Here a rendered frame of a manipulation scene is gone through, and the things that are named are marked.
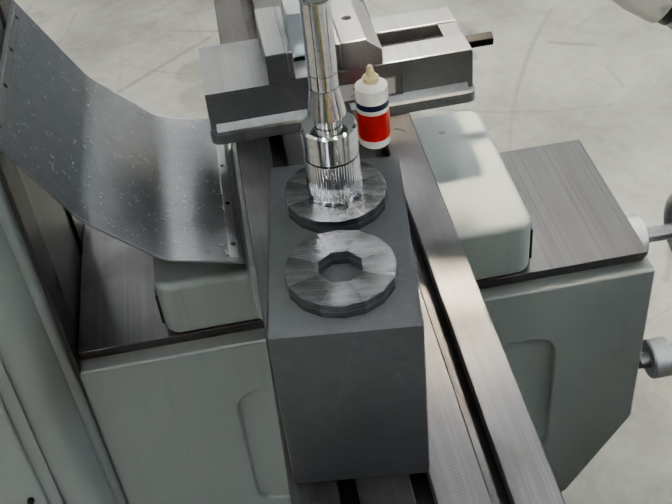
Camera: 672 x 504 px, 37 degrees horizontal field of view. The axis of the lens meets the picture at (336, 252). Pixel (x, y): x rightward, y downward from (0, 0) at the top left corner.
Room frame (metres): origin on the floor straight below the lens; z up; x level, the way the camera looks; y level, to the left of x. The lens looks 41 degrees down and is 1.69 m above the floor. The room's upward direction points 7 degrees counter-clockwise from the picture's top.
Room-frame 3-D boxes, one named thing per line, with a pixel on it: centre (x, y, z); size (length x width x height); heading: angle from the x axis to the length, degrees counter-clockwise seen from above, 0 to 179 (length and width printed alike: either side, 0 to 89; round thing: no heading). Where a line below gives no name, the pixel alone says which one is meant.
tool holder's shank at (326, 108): (0.68, -0.01, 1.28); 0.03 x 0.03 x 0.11
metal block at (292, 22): (1.15, 0.00, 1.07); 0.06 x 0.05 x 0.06; 6
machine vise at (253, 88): (1.15, -0.03, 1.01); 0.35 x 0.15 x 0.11; 96
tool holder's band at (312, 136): (0.68, -0.01, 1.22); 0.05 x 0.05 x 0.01
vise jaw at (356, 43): (1.15, -0.05, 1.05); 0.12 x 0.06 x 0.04; 6
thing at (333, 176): (0.68, -0.01, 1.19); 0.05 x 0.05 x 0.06
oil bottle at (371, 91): (1.03, -0.07, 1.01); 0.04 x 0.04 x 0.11
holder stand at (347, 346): (0.63, 0.00, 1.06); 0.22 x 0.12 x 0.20; 178
